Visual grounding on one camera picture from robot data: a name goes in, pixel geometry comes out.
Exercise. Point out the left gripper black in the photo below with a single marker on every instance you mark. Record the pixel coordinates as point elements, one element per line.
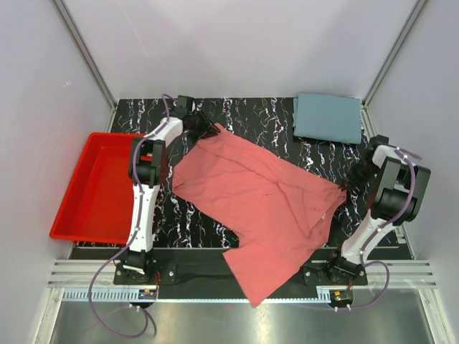
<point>207,129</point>

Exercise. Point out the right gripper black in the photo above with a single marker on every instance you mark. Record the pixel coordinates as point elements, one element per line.
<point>353,182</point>

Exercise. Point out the pink t shirt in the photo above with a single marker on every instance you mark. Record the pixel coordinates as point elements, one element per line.
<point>280,213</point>

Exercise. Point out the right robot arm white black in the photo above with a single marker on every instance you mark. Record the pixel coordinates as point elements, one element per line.
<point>396,195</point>

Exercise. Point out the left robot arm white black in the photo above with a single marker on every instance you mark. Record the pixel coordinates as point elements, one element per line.
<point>148,170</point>

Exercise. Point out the folded blue t shirt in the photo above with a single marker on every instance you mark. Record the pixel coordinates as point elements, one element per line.
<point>327,117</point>

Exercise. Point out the red plastic bin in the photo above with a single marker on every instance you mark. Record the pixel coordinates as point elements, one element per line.
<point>98,203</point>

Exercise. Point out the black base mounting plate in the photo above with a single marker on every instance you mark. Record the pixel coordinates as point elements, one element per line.
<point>203,274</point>

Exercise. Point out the right aluminium frame post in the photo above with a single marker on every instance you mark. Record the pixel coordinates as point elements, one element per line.
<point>404,33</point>

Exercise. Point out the aluminium frame post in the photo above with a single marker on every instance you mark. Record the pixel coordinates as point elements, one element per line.
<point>404,33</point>
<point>79,42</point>

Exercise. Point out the left aluminium frame post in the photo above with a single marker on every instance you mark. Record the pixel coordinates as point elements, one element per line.
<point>79,42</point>

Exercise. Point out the white slotted cable duct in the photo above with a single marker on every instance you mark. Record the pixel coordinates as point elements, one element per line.
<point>320,296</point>

